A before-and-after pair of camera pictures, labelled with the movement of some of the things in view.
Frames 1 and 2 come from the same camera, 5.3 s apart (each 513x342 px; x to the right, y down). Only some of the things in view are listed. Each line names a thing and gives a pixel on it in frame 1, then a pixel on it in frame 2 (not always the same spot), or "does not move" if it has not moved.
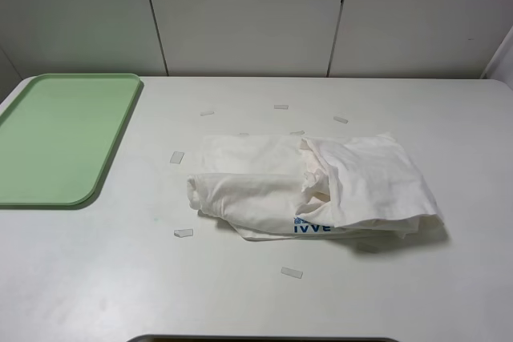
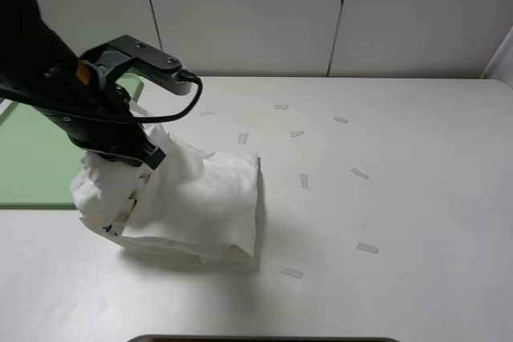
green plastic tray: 58,137 does not move
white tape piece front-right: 367,247 does not move
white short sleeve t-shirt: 291,187 -> 200,204
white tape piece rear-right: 341,119 does not move
